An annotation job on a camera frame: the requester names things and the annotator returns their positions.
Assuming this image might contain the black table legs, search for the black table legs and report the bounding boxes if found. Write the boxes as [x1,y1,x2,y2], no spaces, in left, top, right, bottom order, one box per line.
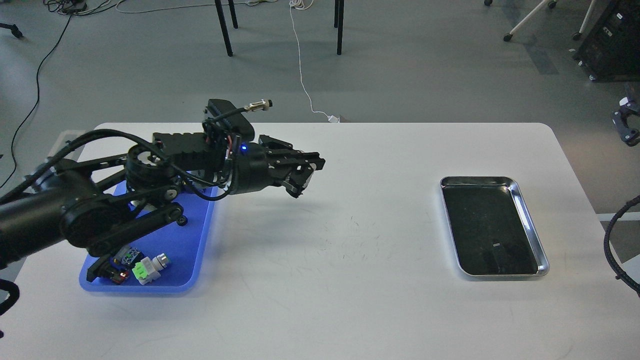
[214,0,345,57]

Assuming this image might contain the green white selector switch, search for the green white selector switch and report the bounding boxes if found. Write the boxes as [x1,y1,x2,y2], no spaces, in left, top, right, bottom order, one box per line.
[132,253,171,285]

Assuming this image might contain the white chair base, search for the white chair base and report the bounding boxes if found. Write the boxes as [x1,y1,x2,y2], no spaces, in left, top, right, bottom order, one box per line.
[483,0,598,42]

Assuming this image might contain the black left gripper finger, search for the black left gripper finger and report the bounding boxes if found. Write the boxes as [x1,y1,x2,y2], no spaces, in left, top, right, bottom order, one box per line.
[279,170,314,199]
[294,152,326,173]

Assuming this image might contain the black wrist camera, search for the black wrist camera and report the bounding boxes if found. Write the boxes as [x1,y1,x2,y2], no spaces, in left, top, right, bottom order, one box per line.
[202,98,274,145]

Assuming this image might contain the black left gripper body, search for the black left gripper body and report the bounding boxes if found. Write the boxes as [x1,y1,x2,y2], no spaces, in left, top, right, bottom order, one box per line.
[231,134,302,195]

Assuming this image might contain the silver metal tray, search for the silver metal tray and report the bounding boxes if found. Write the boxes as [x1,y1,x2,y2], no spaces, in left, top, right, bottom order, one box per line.
[439,176,550,280]

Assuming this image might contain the white cable on floor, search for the white cable on floor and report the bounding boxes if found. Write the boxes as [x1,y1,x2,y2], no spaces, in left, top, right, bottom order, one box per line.
[288,0,340,123]

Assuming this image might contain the blue plastic tray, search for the blue plastic tray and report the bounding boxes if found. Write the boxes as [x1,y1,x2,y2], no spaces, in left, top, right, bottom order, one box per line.
[78,192,215,294]

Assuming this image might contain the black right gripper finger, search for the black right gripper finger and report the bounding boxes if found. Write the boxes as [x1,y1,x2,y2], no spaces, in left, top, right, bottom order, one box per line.
[612,82,640,147]

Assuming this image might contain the black equipment case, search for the black equipment case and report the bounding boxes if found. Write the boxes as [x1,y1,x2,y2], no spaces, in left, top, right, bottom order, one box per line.
[573,0,640,82]

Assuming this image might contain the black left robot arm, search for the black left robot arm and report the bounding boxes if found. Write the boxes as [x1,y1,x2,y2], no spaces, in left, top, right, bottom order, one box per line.
[0,128,326,283]

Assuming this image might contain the red emergency stop switch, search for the red emergency stop switch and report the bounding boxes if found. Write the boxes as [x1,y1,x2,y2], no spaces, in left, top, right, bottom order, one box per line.
[86,244,145,285]

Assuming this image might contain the black cable on floor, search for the black cable on floor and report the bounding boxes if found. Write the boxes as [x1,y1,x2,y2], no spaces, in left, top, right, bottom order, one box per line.
[0,0,121,191]

